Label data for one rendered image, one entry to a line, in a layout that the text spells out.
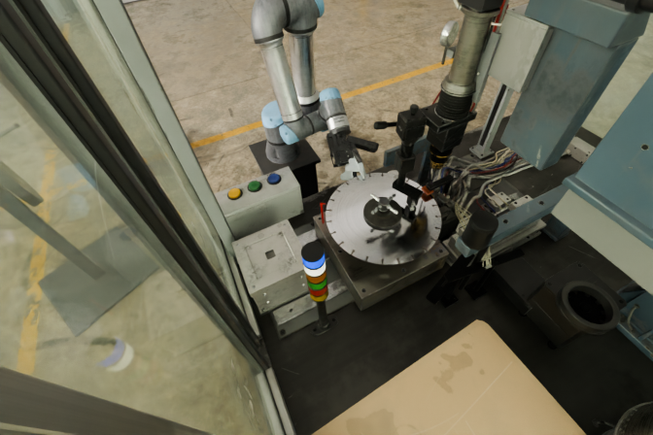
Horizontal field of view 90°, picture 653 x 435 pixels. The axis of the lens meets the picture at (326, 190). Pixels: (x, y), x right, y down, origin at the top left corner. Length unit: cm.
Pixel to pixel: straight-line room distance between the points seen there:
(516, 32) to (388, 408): 86
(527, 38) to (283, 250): 75
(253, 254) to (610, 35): 87
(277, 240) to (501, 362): 68
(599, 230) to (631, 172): 12
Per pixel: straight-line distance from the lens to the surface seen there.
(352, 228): 93
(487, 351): 106
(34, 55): 30
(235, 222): 113
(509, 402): 105
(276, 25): 111
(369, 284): 95
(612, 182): 61
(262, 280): 93
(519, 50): 73
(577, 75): 70
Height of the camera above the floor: 171
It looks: 49 degrees down
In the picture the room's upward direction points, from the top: 4 degrees counter-clockwise
